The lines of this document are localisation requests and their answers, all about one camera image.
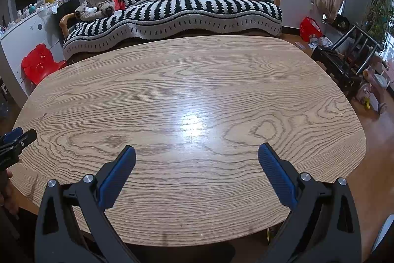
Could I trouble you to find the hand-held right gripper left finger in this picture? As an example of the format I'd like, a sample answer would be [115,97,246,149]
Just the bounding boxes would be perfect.
[34,145,140,263]

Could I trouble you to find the papers on floor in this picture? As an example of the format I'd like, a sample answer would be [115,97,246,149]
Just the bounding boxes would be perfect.
[308,35,333,50]

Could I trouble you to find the brown plush toy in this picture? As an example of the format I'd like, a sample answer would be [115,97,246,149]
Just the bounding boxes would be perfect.
[75,0,115,21]

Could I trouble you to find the wooden frame sofa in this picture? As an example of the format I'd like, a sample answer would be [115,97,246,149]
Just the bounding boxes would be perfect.
[59,0,283,66]

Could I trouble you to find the grey striped sofa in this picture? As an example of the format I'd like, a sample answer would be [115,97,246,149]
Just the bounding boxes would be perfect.
[62,0,283,58]

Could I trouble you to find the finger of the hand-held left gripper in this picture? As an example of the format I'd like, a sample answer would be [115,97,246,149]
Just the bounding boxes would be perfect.
[0,127,24,146]
[0,129,38,162]

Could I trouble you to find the white cabinet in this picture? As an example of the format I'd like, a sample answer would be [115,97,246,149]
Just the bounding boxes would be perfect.
[0,0,66,97]

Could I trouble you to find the white round object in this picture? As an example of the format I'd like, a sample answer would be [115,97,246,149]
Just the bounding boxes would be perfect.
[371,214,394,254]

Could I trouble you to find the green potted plant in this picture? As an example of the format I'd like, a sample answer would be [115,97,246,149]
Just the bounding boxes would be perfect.
[360,0,394,51]

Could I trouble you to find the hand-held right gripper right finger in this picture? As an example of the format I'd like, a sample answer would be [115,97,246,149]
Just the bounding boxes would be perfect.
[258,142,361,263]

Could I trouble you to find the black wooden chair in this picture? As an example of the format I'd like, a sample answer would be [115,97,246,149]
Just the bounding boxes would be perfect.
[311,24,385,100]

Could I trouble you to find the red plastic bag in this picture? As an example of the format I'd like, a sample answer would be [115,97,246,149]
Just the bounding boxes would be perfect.
[300,17,323,42]

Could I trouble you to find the pink ride-on toy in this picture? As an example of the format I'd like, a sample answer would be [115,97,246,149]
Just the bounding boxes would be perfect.
[357,66,394,116]

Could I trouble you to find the black box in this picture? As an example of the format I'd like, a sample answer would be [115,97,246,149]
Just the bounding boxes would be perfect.
[51,0,81,24]

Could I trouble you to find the person's left hand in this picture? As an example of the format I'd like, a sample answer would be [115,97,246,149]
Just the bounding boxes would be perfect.
[0,169,19,217]

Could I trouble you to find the red bear stool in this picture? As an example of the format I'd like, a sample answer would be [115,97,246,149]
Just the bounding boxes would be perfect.
[21,44,67,85]

